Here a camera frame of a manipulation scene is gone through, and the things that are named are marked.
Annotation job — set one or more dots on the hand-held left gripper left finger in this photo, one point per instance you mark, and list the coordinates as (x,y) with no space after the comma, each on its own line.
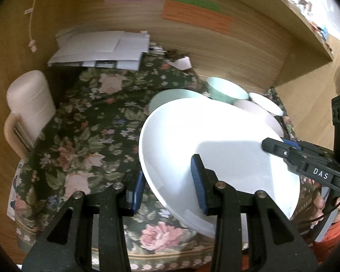
(137,194)

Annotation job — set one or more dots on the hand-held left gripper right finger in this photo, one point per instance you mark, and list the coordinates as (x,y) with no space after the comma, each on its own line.
(198,184)

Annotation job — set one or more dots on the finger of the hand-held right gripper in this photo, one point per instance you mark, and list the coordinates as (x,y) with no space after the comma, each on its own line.
(274,146)

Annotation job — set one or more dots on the large white plate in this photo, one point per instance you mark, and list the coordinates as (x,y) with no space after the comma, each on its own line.
(215,133)

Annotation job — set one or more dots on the light green plate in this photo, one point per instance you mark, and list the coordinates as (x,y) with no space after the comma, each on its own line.
(164,99)

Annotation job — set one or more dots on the person's right forearm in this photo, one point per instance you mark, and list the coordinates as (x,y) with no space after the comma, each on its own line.
(334,240)

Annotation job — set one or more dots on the person's right hand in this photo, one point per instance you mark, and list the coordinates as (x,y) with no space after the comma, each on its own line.
(318,204)

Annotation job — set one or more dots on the pale pink plate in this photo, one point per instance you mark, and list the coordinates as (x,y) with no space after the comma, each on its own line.
(262,117)

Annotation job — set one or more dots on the small white bowl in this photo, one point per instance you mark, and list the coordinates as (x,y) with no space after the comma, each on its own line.
(265,103)

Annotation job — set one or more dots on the light green bowl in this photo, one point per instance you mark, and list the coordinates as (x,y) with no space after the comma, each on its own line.
(223,90)

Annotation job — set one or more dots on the floral tablecloth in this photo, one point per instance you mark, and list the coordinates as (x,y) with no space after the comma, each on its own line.
(87,136)

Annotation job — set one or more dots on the wooden shelf board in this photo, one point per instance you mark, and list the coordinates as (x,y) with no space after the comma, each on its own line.
(300,34)

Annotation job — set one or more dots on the pink paper roll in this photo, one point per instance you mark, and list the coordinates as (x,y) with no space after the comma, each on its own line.
(181,62)

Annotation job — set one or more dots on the pink thermos jug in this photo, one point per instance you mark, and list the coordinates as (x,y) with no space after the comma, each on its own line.
(31,99)

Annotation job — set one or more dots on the stack of white papers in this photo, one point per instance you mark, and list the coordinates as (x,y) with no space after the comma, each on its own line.
(102,48)

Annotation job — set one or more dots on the green paper note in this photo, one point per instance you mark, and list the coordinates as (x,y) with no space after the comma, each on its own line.
(195,2)

